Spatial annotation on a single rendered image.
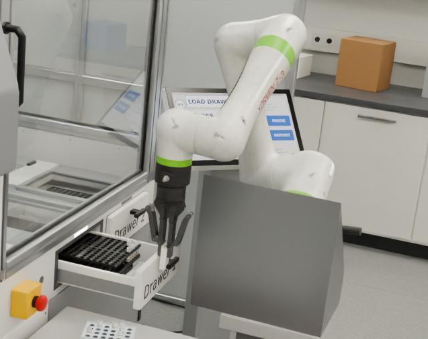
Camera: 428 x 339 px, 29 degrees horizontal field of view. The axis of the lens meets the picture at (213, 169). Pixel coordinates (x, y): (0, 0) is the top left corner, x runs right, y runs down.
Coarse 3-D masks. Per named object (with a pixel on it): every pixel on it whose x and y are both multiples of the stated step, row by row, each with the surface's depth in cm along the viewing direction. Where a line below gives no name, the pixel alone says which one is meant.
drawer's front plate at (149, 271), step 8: (176, 248) 237; (152, 256) 222; (160, 256) 224; (144, 264) 217; (152, 264) 219; (176, 264) 239; (136, 272) 213; (144, 272) 214; (152, 272) 220; (160, 272) 227; (176, 272) 241; (136, 280) 213; (144, 280) 215; (152, 280) 221; (160, 280) 228; (168, 280) 235; (136, 288) 214; (144, 288) 217; (152, 288) 222; (160, 288) 229; (136, 296) 215; (152, 296) 224; (136, 304) 215; (144, 304) 219
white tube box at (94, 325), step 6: (90, 324) 211; (96, 324) 211; (102, 324) 211; (108, 324) 212; (84, 330) 207; (96, 330) 208; (102, 330) 208; (108, 330) 209; (114, 330) 209; (126, 330) 210; (132, 330) 210; (84, 336) 204; (90, 336) 205; (96, 336) 206; (102, 336) 206; (108, 336) 206; (114, 336) 206; (126, 336) 207; (132, 336) 206
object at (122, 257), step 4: (140, 244) 237; (136, 248) 234; (124, 252) 230; (128, 252) 231; (132, 252) 232; (120, 256) 228; (124, 256) 228; (128, 256) 229; (116, 260) 225; (120, 260) 225; (112, 264) 223; (116, 264) 222
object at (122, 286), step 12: (144, 252) 240; (60, 264) 222; (72, 264) 220; (60, 276) 222; (72, 276) 221; (84, 276) 220; (96, 276) 219; (108, 276) 218; (120, 276) 217; (84, 288) 221; (96, 288) 220; (108, 288) 218; (120, 288) 217; (132, 288) 216; (132, 300) 217
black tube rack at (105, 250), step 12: (84, 240) 236; (96, 240) 238; (108, 240) 238; (120, 240) 239; (60, 252) 226; (72, 252) 227; (84, 252) 227; (96, 252) 228; (108, 252) 229; (120, 252) 230; (84, 264) 227; (96, 264) 228; (108, 264) 222; (120, 264) 229; (132, 264) 238
